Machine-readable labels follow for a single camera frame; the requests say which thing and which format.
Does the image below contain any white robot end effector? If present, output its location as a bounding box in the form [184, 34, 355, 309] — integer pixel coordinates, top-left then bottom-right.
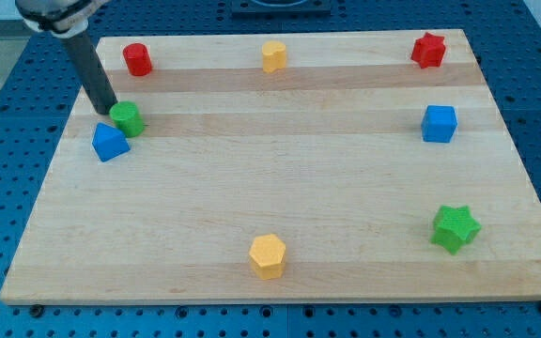
[15, 0, 110, 38]

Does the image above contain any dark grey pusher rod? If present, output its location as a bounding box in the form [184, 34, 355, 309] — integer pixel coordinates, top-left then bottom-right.
[61, 31, 117, 115]

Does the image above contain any red cylinder block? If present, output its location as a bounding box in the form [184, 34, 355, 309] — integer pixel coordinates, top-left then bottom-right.
[122, 43, 153, 76]

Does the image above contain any green cylinder block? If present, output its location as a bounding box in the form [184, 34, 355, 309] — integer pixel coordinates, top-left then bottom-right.
[109, 101, 145, 138]

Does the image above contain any blue triangle block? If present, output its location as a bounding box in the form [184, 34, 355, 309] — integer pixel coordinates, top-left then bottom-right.
[91, 123, 131, 162]

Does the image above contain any yellow heart block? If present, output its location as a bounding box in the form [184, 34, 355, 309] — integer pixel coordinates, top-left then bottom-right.
[261, 40, 287, 73]

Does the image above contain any yellow hexagon block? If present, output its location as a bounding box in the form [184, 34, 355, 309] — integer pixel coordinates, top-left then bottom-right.
[248, 234, 286, 280]

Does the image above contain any wooden board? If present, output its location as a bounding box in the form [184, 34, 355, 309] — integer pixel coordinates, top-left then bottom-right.
[0, 29, 541, 305]

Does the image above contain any red star block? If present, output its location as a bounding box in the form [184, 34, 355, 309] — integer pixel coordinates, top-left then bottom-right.
[410, 32, 446, 69]

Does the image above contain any blue cube block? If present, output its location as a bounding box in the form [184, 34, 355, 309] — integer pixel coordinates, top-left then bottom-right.
[421, 105, 457, 143]

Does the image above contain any green star block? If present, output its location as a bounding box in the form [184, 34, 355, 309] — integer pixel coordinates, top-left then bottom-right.
[430, 206, 482, 255]

